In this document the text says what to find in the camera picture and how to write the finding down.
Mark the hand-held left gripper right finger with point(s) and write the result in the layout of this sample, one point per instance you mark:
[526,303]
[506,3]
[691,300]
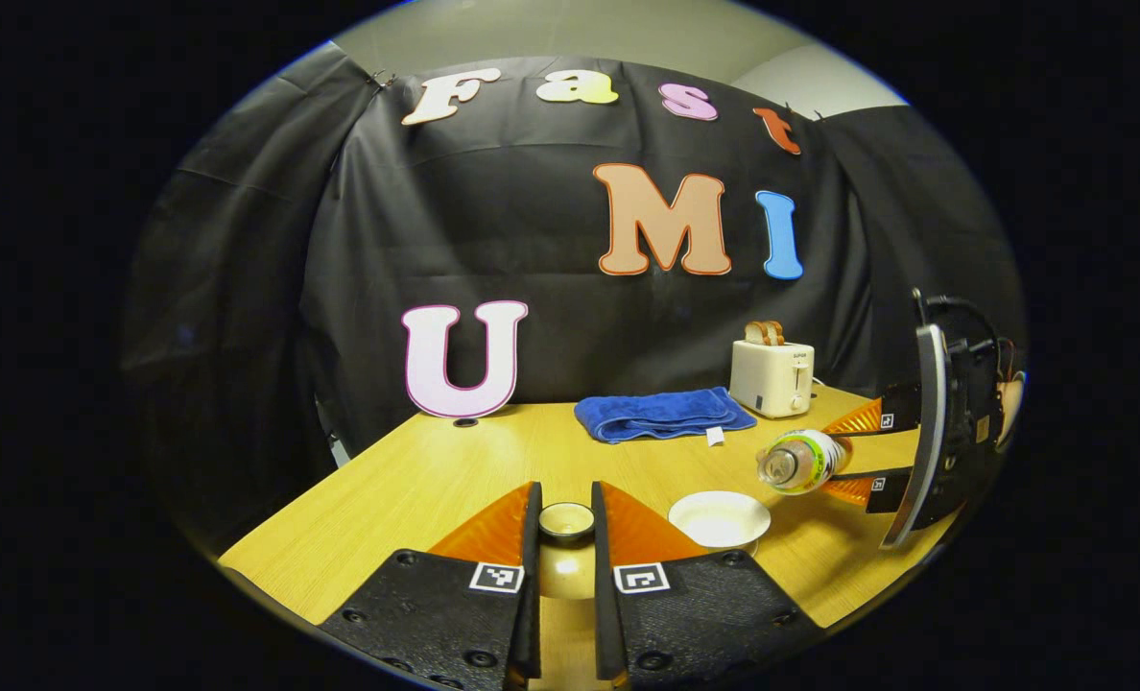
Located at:
[604,624]

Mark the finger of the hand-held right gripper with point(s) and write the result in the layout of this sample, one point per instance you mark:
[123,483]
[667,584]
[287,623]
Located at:
[891,413]
[891,489]

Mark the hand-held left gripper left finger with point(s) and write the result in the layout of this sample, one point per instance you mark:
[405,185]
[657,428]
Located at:
[533,614]

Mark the white teacup lid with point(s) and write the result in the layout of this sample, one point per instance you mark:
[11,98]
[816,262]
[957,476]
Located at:
[566,523]

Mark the white teacup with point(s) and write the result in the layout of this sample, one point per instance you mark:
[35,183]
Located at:
[719,518]

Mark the white toaster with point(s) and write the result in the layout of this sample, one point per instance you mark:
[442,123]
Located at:
[771,379]

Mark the toast bread slice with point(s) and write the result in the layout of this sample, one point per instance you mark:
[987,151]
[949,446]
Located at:
[774,332]
[755,334]

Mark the blue folded towel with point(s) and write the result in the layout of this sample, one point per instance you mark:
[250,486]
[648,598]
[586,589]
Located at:
[661,415]

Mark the black backdrop cloth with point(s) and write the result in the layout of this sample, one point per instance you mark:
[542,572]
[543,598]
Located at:
[532,269]

